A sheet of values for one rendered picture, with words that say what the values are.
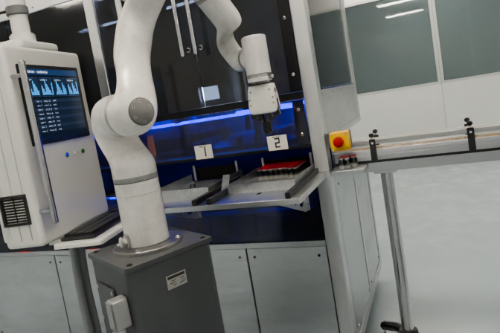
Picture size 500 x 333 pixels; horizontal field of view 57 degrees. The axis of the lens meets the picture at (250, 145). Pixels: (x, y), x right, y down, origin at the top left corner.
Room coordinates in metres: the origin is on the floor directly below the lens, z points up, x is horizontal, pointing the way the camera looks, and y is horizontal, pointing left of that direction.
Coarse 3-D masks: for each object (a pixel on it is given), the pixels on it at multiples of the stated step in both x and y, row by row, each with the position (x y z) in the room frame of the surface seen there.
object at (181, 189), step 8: (232, 176) 1.91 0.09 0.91; (240, 176) 1.98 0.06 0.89; (168, 184) 1.92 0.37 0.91; (176, 184) 1.97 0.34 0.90; (184, 184) 2.03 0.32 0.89; (200, 184) 1.98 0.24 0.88; (208, 184) 1.94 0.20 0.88; (216, 184) 1.76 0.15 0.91; (168, 192) 1.76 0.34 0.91; (176, 192) 1.75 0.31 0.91; (184, 192) 1.73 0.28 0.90; (192, 192) 1.72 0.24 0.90; (200, 192) 1.71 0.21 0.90
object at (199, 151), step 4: (208, 144) 1.97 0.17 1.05; (196, 148) 1.99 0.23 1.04; (200, 148) 1.99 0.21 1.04; (208, 148) 1.97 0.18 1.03; (196, 152) 2.00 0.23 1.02; (200, 152) 1.99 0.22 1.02; (204, 152) 1.98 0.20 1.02; (208, 152) 1.97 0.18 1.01; (212, 152) 1.97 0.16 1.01; (196, 156) 2.00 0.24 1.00; (200, 156) 1.99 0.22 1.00; (204, 156) 1.98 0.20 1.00; (208, 156) 1.97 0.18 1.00; (212, 156) 1.97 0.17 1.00
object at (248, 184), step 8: (312, 168) 1.80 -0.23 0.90; (248, 176) 1.84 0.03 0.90; (256, 176) 1.93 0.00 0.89; (232, 184) 1.66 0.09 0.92; (240, 184) 1.64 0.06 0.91; (248, 184) 1.63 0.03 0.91; (256, 184) 1.62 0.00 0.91; (264, 184) 1.61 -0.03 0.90; (272, 184) 1.60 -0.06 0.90; (280, 184) 1.59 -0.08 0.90; (288, 184) 1.57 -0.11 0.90; (232, 192) 1.66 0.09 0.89; (240, 192) 1.64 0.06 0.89; (248, 192) 1.63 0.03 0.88; (256, 192) 1.62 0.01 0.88
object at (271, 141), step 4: (272, 136) 1.86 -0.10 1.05; (276, 136) 1.85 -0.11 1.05; (280, 136) 1.85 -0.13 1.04; (284, 136) 1.84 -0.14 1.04; (268, 140) 1.87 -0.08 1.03; (272, 140) 1.86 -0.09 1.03; (276, 140) 1.85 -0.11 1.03; (280, 140) 1.85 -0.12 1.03; (284, 140) 1.84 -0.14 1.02; (268, 144) 1.87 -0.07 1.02; (272, 144) 1.86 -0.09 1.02; (280, 144) 1.85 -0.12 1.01; (284, 144) 1.84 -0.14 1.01; (272, 148) 1.86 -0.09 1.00; (276, 148) 1.86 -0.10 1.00; (280, 148) 1.85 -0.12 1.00; (284, 148) 1.84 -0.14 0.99; (288, 148) 1.84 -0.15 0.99
